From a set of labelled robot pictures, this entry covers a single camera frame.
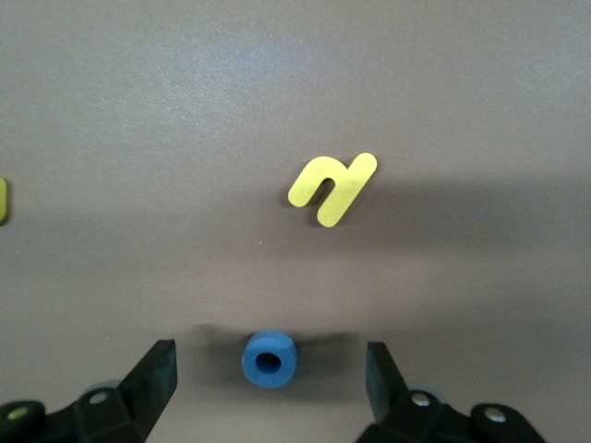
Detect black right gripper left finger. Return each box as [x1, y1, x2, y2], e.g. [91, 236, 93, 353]
[0, 339, 179, 443]

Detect brown table cover sheet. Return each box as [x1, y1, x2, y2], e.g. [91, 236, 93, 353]
[0, 0, 591, 443]

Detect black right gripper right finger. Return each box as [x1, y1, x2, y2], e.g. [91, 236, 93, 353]
[355, 341, 555, 443]

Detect blue foam letter o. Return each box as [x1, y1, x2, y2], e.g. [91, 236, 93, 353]
[241, 328, 298, 389]

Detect yellow foam letter h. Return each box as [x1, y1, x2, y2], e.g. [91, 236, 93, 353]
[286, 151, 379, 229]

